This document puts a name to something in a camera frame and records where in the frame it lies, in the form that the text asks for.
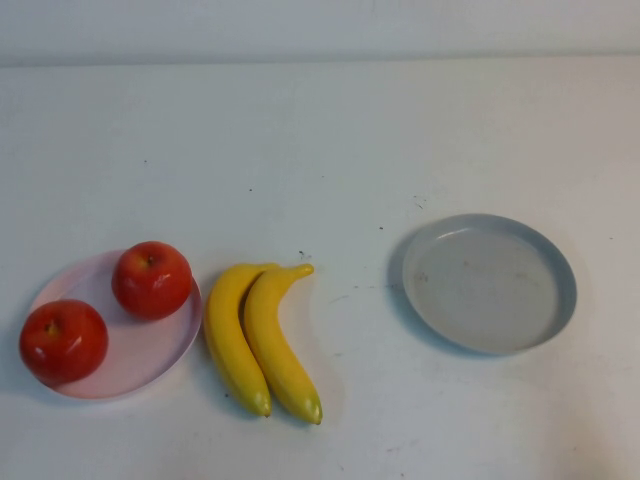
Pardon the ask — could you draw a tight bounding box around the grey round plate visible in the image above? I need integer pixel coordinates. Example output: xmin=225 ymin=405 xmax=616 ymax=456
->
xmin=401 ymin=213 xmax=579 ymax=357

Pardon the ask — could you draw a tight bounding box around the yellow banana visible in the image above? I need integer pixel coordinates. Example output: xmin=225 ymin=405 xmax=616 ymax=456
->
xmin=243 ymin=263 xmax=324 ymax=426
xmin=204 ymin=262 xmax=282 ymax=419

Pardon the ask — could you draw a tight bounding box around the pink round plate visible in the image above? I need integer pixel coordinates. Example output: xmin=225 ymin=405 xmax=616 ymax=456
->
xmin=22 ymin=249 xmax=204 ymax=401

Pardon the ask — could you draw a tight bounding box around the red apple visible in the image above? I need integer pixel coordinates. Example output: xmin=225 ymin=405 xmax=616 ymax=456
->
xmin=110 ymin=240 xmax=194 ymax=322
xmin=18 ymin=298 xmax=110 ymax=386

